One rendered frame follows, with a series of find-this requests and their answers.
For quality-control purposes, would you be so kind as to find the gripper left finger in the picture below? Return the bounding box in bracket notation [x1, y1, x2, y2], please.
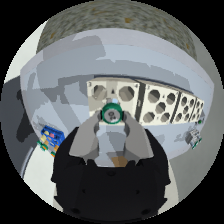
[51, 110, 102, 183]

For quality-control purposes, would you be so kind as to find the white tube rack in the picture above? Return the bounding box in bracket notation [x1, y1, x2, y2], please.
[185, 129, 200, 145]

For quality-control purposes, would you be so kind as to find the light grey flat mat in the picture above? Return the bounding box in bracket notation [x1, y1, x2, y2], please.
[24, 44, 212, 161]

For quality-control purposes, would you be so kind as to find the cream tube adapter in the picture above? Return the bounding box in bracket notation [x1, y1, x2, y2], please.
[188, 97, 204, 122]
[134, 79, 179, 126]
[87, 77, 139, 118]
[165, 85, 196, 124]

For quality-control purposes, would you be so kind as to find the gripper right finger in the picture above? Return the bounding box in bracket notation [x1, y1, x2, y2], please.
[122, 110, 171, 186]

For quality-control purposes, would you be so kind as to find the blue tube rack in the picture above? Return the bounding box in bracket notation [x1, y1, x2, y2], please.
[41, 125, 65, 147]

